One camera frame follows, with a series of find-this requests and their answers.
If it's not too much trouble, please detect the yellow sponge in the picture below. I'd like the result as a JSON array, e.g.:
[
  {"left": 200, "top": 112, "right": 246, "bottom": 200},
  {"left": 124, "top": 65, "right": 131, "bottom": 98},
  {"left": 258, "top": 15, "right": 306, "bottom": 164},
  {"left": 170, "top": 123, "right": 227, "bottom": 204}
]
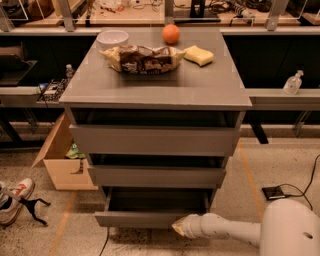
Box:
[{"left": 184, "top": 45, "right": 214, "bottom": 67}]

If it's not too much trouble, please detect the grey drawer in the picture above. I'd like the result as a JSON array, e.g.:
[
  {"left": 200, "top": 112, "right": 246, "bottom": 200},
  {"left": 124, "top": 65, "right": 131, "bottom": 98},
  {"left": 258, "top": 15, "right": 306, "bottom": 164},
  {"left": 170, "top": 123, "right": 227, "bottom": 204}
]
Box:
[
  {"left": 95, "top": 186, "right": 215, "bottom": 229},
  {"left": 88, "top": 154, "right": 225, "bottom": 189},
  {"left": 67, "top": 107, "right": 243, "bottom": 157}
]

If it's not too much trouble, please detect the green packet in box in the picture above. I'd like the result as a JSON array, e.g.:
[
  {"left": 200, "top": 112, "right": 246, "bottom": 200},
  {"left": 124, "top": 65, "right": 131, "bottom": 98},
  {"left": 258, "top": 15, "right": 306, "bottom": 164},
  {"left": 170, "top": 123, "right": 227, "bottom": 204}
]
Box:
[{"left": 66, "top": 143, "right": 85, "bottom": 159}]

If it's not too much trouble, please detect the black cable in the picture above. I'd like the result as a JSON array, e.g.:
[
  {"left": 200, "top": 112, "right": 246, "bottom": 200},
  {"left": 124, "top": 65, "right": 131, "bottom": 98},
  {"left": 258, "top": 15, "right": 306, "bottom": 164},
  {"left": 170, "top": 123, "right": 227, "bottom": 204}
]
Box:
[{"left": 278, "top": 153, "right": 320, "bottom": 212}]

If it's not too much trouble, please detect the orange fruit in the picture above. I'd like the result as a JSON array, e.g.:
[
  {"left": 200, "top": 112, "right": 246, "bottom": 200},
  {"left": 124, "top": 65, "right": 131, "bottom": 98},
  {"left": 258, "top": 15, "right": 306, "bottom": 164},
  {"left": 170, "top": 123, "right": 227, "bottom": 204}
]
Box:
[{"left": 162, "top": 24, "right": 180, "bottom": 44}]

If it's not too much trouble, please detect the grey bottom drawer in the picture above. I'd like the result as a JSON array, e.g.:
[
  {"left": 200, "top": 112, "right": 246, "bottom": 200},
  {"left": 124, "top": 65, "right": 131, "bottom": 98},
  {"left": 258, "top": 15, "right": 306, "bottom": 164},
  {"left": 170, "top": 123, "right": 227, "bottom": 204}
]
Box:
[{"left": 95, "top": 186, "right": 215, "bottom": 229}]

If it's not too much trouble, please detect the white bowl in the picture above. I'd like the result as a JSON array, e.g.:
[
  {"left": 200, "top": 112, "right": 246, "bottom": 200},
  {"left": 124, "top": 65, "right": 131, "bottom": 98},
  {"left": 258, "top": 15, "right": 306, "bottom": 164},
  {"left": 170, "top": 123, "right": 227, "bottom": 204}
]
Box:
[{"left": 96, "top": 30, "right": 129, "bottom": 50}]

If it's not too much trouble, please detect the black floor pedal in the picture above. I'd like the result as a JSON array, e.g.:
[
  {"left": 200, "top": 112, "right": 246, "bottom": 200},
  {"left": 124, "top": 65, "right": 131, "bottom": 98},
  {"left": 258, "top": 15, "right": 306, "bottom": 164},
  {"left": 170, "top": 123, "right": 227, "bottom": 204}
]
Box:
[{"left": 262, "top": 186, "right": 285, "bottom": 201}]

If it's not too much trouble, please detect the black grabber tool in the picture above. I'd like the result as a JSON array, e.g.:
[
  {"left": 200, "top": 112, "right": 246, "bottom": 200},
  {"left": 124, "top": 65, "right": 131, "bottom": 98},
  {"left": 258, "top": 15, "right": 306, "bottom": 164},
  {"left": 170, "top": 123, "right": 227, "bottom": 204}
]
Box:
[{"left": 0, "top": 188, "right": 50, "bottom": 226}]

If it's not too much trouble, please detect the cardboard box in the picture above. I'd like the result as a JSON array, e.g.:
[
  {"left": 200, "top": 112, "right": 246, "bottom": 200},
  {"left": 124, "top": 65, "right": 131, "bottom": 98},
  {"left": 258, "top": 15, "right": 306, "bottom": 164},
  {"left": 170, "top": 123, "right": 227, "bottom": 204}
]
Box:
[{"left": 32, "top": 113, "right": 97, "bottom": 190}]

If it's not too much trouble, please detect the grey top drawer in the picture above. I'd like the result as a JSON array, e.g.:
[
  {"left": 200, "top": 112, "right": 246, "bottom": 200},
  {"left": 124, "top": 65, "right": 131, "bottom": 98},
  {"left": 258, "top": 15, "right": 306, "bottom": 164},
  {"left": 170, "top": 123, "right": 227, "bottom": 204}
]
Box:
[{"left": 67, "top": 107, "right": 243, "bottom": 157}]

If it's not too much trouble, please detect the crumpled snack bag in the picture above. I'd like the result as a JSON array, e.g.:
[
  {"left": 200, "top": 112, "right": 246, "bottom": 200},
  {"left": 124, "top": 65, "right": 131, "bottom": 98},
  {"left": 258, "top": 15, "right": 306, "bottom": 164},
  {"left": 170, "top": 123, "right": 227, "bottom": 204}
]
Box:
[{"left": 101, "top": 45, "right": 185, "bottom": 75}]

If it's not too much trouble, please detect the grey middle drawer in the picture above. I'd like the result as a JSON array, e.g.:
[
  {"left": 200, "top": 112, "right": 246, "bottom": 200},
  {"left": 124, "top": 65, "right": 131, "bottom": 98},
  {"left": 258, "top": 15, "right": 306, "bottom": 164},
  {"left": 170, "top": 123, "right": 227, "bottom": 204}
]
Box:
[{"left": 88, "top": 154, "right": 225, "bottom": 189}]

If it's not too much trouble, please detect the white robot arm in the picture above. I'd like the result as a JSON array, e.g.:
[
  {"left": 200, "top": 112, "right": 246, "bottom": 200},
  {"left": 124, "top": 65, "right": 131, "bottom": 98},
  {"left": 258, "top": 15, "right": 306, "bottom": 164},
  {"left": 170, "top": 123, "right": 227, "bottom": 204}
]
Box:
[{"left": 172, "top": 199, "right": 320, "bottom": 256}]

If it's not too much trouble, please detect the small plastic bottle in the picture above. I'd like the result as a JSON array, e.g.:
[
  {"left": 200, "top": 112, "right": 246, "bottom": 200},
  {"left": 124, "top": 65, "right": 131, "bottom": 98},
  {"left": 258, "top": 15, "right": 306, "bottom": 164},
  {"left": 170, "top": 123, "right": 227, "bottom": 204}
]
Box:
[{"left": 66, "top": 64, "right": 74, "bottom": 82}]

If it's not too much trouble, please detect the grey drawer cabinet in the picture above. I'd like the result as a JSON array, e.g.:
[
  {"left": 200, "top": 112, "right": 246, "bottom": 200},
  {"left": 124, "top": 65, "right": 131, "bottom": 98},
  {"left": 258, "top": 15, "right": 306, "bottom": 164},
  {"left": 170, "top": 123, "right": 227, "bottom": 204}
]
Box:
[{"left": 59, "top": 27, "right": 253, "bottom": 201}]

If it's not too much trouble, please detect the white red sneaker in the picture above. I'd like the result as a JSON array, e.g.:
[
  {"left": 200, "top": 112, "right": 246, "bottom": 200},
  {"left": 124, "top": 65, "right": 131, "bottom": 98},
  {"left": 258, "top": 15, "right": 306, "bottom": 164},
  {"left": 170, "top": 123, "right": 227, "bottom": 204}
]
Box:
[{"left": 0, "top": 178, "right": 35, "bottom": 226}]

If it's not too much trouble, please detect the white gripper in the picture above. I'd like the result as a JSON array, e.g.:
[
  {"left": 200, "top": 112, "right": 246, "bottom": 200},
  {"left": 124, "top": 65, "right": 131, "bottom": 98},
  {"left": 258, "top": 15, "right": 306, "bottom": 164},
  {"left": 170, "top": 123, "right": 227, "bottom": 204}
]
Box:
[{"left": 172, "top": 214, "right": 205, "bottom": 239}]

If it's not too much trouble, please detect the clear sanitizer bottle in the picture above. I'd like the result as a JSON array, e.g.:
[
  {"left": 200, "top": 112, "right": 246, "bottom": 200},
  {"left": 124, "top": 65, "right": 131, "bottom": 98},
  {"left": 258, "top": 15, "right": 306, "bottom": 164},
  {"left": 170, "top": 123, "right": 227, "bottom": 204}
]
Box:
[{"left": 283, "top": 70, "right": 304, "bottom": 95}]

